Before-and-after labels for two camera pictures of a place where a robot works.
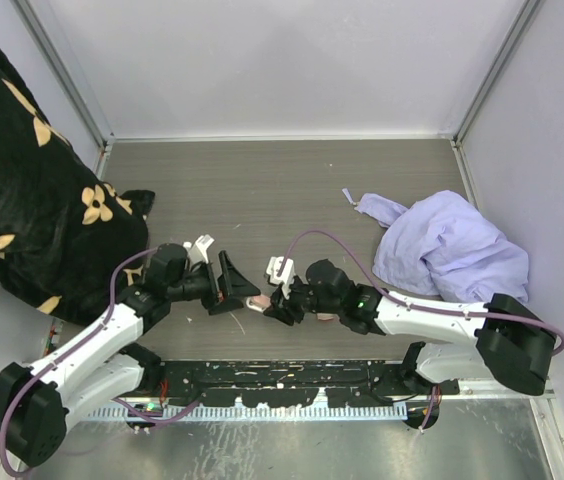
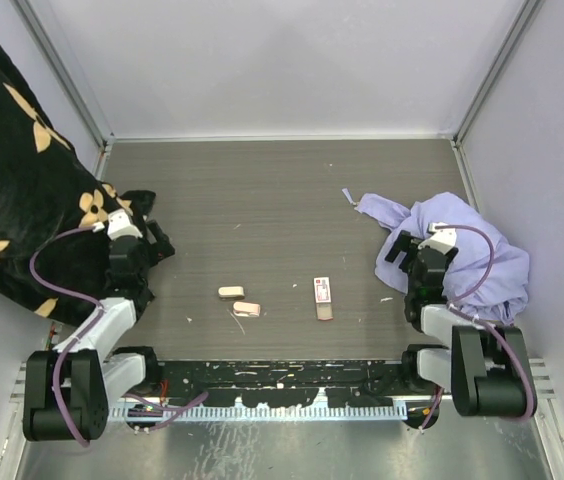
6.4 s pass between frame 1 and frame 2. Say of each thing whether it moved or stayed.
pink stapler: moved
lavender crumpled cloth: stayed
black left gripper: moved
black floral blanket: stayed
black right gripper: moved
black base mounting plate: stayed
